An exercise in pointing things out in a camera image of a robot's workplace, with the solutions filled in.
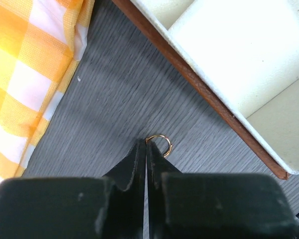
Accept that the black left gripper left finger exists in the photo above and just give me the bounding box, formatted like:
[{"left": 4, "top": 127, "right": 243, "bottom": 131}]
[{"left": 0, "top": 139, "right": 146, "bottom": 239}]

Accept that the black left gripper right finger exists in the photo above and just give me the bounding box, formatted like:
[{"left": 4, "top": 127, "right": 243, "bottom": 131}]
[{"left": 146, "top": 142, "right": 298, "bottom": 239}]

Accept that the gold ring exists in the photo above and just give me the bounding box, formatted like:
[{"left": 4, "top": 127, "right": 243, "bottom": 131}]
[{"left": 146, "top": 134, "right": 172, "bottom": 158}]

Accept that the brown jewelry box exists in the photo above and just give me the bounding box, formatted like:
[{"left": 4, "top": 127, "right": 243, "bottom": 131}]
[{"left": 115, "top": 0, "right": 299, "bottom": 179}]

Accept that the orange white checkered cloth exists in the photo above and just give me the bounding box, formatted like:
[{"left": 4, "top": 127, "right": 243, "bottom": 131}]
[{"left": 0, "top": 0, "right": 94, "bottom": 183}]

